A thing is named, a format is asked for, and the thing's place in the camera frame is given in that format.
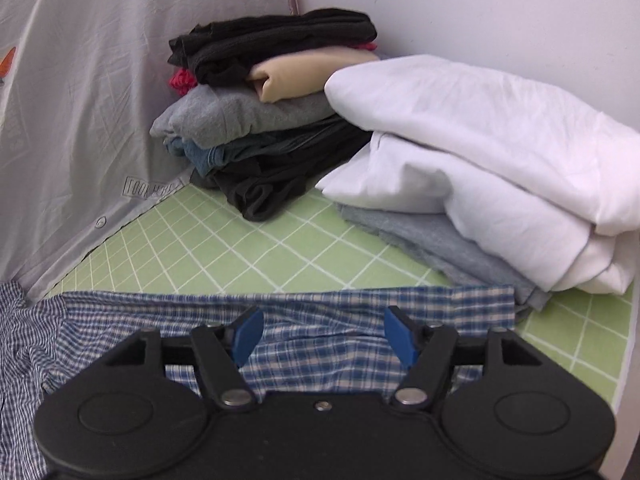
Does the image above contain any black folded garment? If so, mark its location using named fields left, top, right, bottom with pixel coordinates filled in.
left=167, top=7, right=379, bottom=87

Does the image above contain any blue denim garment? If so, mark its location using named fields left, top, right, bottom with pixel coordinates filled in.
left=167, top=115, right=351, bottom=177

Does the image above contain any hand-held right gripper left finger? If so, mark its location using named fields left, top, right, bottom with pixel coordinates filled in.
left=100, top=306, right=265, bottom=411

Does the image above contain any green grid mat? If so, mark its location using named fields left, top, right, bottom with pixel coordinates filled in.
left=42, top=182, right=637, bottom=412

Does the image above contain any beige folded garment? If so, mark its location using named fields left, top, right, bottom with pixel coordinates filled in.
left=246, top=46, right=382, bottom=104

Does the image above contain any carrot print grey sheet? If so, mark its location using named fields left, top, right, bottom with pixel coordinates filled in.
left=0, top=0, right=301, bottom=302

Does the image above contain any light grey folded garment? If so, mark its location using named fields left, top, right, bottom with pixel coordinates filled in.
left=336, top=202, right=553, bottom=322

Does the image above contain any red knit garment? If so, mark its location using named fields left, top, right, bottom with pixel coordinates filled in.
left=169, top=41, right=379, bottom=99

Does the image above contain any white folded garment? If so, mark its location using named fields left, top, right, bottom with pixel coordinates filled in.
left=315, top=132, right=637, bottom=295
left=324, top=54, right=640, bottom=237

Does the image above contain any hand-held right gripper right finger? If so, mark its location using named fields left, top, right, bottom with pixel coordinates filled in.
left=383, top=305, right=548, bottom=411

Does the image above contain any black crumpled garment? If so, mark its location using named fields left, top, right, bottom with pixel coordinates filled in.
left=190, top=125, right=377, bottom=222

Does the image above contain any blue plaid shirt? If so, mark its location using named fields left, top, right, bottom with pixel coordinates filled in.
left=0, top=282, right=518, bottom=480

